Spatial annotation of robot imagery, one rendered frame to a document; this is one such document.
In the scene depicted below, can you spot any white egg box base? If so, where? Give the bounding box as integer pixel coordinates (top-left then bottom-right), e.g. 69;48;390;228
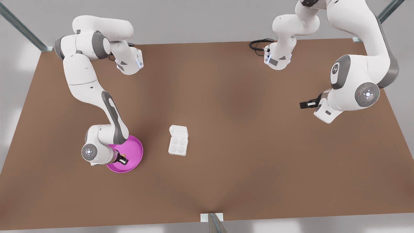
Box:
168;137;189;157

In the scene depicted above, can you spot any white egg box lid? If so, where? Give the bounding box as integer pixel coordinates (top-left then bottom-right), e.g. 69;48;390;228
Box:
169;125;189;140

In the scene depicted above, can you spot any pink round plate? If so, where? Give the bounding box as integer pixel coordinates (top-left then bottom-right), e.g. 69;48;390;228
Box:
106;135;144;173

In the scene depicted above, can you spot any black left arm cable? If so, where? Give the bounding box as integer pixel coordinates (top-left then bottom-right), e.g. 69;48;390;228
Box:
249;39;276;57

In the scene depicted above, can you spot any silver frame post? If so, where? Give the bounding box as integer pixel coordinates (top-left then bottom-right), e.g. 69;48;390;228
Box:
0;3;53;52
352;0;405;43
200;213;227;233

